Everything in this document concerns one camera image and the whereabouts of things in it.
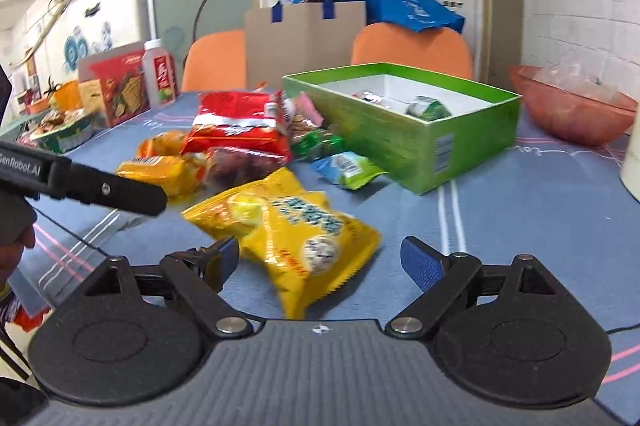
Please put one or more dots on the orange chair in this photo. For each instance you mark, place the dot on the orange chair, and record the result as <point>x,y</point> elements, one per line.
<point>440,50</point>
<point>216,62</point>

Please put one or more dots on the blue tablecloth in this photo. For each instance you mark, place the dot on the blue tablecloth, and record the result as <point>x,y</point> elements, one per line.
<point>563,204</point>

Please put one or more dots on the small yellow snack bag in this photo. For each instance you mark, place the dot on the small yellow snack bag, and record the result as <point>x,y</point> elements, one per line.
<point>176,175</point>

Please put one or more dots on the white thermos jug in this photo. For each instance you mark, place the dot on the white thermos jug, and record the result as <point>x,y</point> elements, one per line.
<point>630,172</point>

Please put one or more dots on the green cardboard box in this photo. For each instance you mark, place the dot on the green cardboard box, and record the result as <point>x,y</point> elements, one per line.
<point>367,104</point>

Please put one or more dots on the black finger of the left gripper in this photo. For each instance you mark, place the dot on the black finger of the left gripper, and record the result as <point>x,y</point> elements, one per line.
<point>93,187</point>

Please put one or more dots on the orange small snack packet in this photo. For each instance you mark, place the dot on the orange small snack packet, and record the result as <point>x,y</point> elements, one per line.
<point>169,143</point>

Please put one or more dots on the green foil candy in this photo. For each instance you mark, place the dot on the green foil candy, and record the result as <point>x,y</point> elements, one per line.
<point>316,144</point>

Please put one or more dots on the blue plastic bag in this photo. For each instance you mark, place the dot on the blue plastic bag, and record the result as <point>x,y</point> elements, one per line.
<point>415,15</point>

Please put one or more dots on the left orange chair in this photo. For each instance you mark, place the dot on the left orange chair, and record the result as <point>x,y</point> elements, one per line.
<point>216,62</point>

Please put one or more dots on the white drink bottle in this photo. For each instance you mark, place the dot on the white drink bottle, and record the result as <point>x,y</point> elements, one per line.
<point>159,74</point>

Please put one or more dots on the right orange chair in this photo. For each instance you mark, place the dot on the right orange chair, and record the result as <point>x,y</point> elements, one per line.
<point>440,50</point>

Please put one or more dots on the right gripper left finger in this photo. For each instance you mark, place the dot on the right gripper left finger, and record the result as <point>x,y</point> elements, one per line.
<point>197,277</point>

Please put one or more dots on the red snack bag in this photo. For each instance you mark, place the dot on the red snack bag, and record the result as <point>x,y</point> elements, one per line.
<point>246,120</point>

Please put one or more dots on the person's left hand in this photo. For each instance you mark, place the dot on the person's left hand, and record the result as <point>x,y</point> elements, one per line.
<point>17,232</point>

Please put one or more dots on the brown cardboard sheet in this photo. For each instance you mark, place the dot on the brown cardboard sheet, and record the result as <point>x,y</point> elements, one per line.
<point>293,38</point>

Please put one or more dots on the large yellow chip bag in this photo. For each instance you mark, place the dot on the large yellow chip bag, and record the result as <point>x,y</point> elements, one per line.
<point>309,249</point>

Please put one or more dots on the red cracker box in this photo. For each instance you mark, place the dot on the red cracker box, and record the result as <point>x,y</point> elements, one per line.
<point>111,85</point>

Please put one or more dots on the pink plastic bowl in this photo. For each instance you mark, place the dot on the pink plastic bowl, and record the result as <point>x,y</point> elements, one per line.
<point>572,117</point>

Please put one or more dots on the clear dark snack packet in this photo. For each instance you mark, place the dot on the clear dark snack packet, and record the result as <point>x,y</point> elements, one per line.
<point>229,167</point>

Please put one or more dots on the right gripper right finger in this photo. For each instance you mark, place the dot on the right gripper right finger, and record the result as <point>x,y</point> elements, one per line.
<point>443,281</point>

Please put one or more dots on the blue green snack packet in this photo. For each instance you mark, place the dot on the blue green snack packet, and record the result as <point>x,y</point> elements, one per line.
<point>348,170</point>

